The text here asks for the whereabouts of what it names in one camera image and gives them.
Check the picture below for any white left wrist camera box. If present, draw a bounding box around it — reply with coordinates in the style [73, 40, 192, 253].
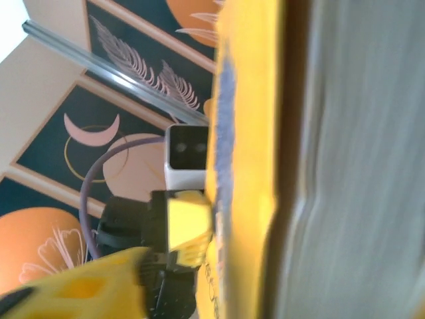
[163, 124, 211, 193]

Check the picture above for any wall panel with pink oval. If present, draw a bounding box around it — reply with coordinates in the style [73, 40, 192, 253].
[15, 82, 173, 207]

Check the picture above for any yellow book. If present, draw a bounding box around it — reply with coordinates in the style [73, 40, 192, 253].
[195, 0, 425, 319]

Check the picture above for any wall panel with single flower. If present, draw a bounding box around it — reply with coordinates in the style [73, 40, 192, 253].
[0, 175, 107, 296]

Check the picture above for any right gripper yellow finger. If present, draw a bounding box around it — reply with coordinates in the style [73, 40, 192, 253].
[0, 247, 149, 319]

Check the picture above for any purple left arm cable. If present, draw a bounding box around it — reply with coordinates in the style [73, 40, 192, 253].
[78, 135, 167, 260]

